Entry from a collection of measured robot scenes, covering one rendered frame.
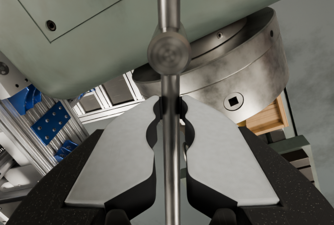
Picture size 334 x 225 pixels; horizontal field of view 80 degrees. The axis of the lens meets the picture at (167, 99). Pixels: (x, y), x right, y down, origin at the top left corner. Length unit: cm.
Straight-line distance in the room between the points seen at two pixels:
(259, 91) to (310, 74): 156
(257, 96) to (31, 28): 35
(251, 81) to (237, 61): 4
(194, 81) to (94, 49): 15
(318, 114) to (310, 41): 67
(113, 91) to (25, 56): 124
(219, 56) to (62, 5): 22
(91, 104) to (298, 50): 162
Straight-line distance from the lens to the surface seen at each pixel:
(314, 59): 187
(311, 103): 205
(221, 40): 36
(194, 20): 28
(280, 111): 81
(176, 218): 17
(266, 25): 37
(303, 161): 90
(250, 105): 36
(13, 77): 66
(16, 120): 79
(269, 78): 37
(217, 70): 31
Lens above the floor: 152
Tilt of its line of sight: 60 degrees down
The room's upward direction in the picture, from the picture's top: 171 degrees counter-clockwise
